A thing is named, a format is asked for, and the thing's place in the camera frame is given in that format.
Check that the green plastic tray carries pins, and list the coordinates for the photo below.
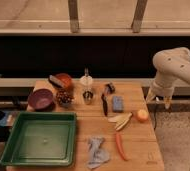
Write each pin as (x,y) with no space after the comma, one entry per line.
(41,139)

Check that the yellow banana peel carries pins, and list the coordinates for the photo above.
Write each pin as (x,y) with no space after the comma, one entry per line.
(120,120)

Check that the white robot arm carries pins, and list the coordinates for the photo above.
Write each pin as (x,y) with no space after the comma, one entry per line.
(171,64)

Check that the grey brush block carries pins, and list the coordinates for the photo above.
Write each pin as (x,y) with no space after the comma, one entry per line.
(56,81)

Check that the orange bowl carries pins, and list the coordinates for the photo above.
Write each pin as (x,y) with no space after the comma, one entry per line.
(66,80)

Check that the orange carrot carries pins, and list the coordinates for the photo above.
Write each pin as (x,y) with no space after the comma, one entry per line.
(119,146)

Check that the black handled knife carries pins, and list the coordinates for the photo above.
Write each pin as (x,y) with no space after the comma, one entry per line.
(104,104)

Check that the small metal cup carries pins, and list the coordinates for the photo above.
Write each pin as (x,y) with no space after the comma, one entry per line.
(88,96)

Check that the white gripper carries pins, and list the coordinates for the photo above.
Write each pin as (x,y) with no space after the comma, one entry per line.
(161,88)

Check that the wooden table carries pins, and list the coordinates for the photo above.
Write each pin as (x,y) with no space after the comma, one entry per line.
(138,139)

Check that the clear glass bottle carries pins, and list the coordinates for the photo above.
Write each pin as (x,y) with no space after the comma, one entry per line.
(86,80)

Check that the crumpled grey cloth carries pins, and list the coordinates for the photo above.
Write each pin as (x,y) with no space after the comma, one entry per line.
(96,154)

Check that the orange apple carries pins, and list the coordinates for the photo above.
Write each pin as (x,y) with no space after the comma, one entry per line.
(142,115)

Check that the small dark object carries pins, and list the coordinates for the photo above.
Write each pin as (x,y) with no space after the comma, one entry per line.
(109,88)

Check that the purple bowl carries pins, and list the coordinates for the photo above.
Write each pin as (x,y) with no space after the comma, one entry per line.
(40,99)

